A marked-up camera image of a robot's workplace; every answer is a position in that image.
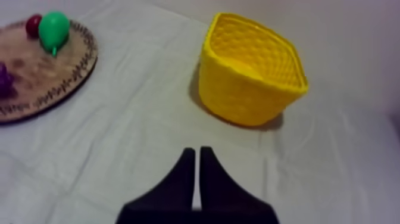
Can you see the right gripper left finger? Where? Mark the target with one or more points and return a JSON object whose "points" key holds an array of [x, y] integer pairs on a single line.
{"points": [[175, 194]]}

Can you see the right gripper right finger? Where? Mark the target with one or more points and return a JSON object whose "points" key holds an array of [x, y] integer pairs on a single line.
{"points": [[222, 197]]}

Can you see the yellow plastic basket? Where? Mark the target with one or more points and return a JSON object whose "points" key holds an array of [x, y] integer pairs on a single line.
{"points": [[250, 72]]}

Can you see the round wooden board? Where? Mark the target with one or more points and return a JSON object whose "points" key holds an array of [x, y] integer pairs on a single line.
{"points": [[40, 72]]}

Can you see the green toy pear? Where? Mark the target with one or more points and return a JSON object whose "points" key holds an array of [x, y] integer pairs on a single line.
{"points": [[53, 30]]}

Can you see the purple toy grapes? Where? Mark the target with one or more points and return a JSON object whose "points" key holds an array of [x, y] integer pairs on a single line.
{"points": [[5, 80]]}

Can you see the small red fruit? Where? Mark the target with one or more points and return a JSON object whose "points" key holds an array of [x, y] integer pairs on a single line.
{"points": [[32, 25]]}

